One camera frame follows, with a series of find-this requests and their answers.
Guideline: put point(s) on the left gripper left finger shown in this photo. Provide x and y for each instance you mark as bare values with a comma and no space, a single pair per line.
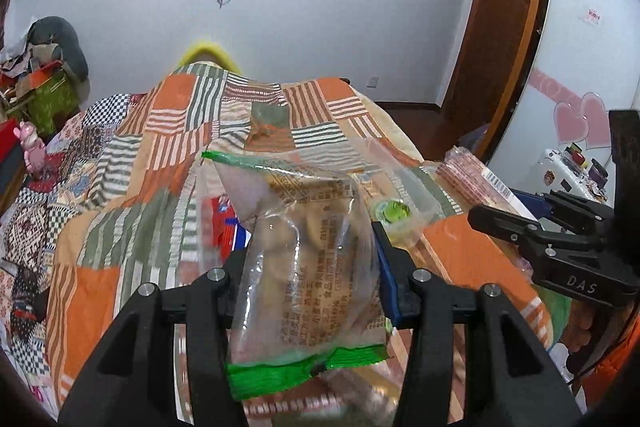
128,380

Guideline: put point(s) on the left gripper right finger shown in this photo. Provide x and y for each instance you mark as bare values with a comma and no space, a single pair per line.
510,380

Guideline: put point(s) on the pink striped snack pack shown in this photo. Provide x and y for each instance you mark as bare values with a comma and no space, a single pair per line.
477,184

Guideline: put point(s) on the blue white snack bag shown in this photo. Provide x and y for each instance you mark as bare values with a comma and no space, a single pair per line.
227,233

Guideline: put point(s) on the green jelly cup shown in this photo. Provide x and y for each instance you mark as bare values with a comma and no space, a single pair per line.
391,212

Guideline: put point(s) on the clear green-edged biscuit bag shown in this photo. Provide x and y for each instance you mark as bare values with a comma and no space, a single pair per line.
307,300

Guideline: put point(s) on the orange sleeve forearm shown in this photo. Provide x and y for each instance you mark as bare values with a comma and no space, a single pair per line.
576,335

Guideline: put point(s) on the white dresser with items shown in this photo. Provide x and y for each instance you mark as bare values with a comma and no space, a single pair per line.
568,171

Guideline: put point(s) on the patchwork bed blanket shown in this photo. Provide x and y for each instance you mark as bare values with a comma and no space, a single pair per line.
129,201

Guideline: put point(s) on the clear plastic storage bin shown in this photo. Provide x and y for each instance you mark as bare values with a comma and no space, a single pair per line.
362,169

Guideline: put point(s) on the pink plush toy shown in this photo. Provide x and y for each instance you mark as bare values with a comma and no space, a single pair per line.
33,147

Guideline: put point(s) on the clutter pile with green box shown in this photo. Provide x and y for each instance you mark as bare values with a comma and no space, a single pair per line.
44,76

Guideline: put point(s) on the yellow object behind bed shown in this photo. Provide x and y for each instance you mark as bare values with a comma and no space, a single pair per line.
209,51

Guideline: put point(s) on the wooden door frame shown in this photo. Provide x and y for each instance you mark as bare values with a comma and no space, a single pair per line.
496,55

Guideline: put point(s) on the wall socket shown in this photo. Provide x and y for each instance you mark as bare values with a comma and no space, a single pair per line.
372,81

